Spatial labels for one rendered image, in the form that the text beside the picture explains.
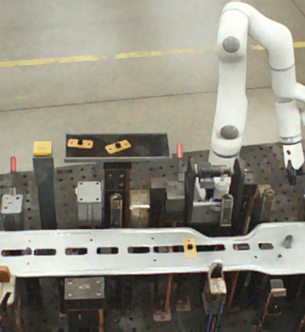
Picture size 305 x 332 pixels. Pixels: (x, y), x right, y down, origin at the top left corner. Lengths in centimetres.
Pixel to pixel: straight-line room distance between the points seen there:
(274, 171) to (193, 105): 158
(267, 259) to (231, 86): 63
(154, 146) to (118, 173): 16
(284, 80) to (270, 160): 77
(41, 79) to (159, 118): 92
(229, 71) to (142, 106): 213
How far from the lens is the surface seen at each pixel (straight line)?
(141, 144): 219
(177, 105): 433
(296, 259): 213
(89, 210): 209
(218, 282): 195
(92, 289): 193
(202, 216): 224
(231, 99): 227
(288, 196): 277
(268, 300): 208
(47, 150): 217
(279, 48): 215
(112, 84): 449
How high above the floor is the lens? 259
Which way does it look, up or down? 44 degrees down
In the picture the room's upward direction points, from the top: 8 degrees clockwise
